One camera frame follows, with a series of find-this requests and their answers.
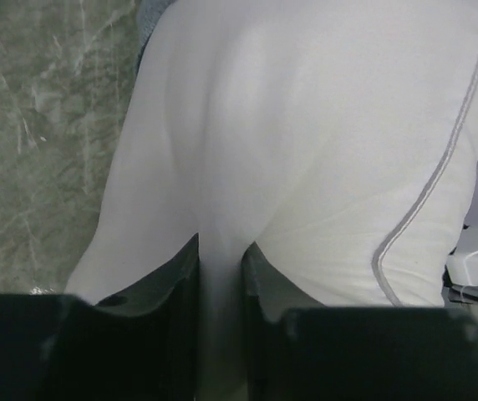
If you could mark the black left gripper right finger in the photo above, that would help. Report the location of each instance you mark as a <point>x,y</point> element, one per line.
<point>299,349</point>

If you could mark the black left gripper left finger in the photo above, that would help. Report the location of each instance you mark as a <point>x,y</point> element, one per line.
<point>137,344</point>

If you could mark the white pillow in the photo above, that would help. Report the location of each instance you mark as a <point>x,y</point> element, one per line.
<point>339,136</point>

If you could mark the blue fish print pillowcase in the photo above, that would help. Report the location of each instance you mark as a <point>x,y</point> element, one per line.
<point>148,15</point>

